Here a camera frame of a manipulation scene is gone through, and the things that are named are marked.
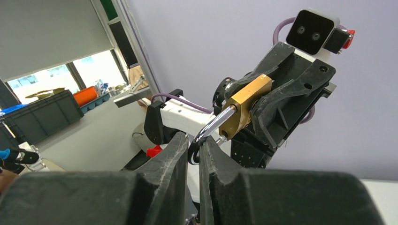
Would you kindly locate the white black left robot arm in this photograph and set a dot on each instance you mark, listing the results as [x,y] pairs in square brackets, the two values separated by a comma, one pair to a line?
[176,114]

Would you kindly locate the dark grey plastic crate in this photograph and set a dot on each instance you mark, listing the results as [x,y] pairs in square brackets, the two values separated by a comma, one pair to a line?
[38,120]

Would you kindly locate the large brass padlock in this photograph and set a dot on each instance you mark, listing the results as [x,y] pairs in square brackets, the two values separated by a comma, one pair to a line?
[234,117]

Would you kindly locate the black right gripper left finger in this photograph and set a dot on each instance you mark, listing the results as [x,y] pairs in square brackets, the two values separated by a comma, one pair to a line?
[153,194]

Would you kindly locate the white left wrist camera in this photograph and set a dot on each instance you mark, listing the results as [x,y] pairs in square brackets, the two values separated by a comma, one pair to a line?
[317,36]

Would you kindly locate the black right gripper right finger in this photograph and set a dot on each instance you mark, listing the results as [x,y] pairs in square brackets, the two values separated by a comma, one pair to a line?
[233,195]

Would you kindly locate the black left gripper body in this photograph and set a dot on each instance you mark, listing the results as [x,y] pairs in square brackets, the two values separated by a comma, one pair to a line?
[252,152]

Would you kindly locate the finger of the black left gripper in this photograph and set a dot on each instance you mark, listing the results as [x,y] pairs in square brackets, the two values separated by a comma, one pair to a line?
[298,84]
[271,61]

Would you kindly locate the orange container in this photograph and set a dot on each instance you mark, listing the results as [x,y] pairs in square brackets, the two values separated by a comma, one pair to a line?
[85,96]

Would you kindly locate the blue tray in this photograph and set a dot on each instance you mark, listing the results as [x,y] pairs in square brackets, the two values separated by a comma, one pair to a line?
[98,101]

